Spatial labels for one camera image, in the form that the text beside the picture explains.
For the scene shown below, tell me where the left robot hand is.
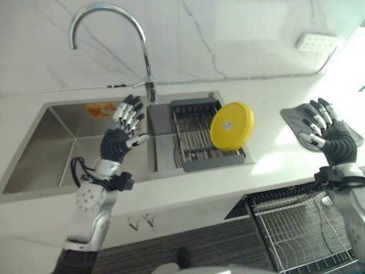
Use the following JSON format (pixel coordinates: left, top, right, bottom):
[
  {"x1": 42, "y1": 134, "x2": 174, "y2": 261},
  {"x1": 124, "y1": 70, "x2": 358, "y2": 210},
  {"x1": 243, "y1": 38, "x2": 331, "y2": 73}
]
[{"x1": 100, "y1": 94, "x2": 151, "y2": 164}]

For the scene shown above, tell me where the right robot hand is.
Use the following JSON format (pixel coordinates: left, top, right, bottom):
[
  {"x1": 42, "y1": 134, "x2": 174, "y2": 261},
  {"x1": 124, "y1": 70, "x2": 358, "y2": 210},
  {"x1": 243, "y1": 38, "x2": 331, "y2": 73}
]
[{"x1": 299, "y1": 98, "x2": 358, "y2": 166}]

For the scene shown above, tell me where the orange sticker label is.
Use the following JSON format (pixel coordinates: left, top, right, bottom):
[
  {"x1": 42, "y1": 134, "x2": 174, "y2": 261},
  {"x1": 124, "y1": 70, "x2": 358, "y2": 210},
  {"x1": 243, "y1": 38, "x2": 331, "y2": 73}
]
[{"x1": 85, "y1": 103, "x2": 119, "y2": 118}]

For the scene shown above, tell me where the stainless steel double sink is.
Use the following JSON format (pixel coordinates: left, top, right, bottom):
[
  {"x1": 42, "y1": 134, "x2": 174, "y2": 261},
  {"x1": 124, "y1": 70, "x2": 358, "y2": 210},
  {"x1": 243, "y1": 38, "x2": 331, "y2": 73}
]
[{"x1": 0, "y1": 91, "x2": 256, "y2": 196}]

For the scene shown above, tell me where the grey dish cloth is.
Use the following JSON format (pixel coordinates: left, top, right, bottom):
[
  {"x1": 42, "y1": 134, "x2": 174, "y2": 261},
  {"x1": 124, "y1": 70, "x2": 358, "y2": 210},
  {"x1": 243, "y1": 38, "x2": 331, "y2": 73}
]
[{"x1": 280, "y1": 103, "x2": 360, "y2": 152}]

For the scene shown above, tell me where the grey sink drain rack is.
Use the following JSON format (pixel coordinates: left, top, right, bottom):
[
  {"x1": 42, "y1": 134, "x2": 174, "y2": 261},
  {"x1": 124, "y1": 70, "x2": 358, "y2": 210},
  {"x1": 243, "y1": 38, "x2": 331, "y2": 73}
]
[{"x1": 170, "y1": 97, "x2": 246, "y2": 173}]

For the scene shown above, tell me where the chrome gooseneck faucet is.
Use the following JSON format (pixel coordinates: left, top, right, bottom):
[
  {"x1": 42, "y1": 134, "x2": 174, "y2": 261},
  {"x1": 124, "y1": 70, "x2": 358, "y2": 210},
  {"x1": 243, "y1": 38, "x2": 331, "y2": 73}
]
[{"x1": 68, "y1": 2, "x2": 159, "y2": 103}]

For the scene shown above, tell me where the yellow round plate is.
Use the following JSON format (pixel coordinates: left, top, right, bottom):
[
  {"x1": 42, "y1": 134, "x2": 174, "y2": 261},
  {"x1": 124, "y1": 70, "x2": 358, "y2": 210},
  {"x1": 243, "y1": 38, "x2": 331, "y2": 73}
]
[{"x1": 209, "y1": 102, "x2": 256, "y2": 152}]

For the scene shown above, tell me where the robot body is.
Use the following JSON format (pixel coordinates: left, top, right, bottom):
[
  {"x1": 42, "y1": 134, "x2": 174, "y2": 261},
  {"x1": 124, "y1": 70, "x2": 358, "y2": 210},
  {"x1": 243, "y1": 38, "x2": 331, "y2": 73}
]
[{"x1": 152, "y1": 247, "x2": 274, "y2": 274}]

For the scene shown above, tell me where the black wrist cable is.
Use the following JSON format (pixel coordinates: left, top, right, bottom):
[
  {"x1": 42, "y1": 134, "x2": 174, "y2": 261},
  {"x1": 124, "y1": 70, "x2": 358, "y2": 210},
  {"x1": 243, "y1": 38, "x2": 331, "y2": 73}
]
[{"x1": 70, "y1": 156, "x2": 99, "y2": 188}]

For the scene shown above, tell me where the wire dishwasher rack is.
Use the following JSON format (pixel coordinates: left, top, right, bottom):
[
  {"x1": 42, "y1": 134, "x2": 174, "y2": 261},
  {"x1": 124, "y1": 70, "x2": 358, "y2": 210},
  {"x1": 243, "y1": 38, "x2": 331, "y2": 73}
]
[{"x1": 244, "y1": 182, "x2": 360, "y2": 273}]

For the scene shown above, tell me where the white wall socket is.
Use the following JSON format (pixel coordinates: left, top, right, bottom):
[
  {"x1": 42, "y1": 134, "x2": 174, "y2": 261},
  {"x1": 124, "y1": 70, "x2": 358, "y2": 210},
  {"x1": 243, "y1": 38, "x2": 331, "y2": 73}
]
[{"x1": 295, "y1": 32, "x2": 338, "y2": 53}]

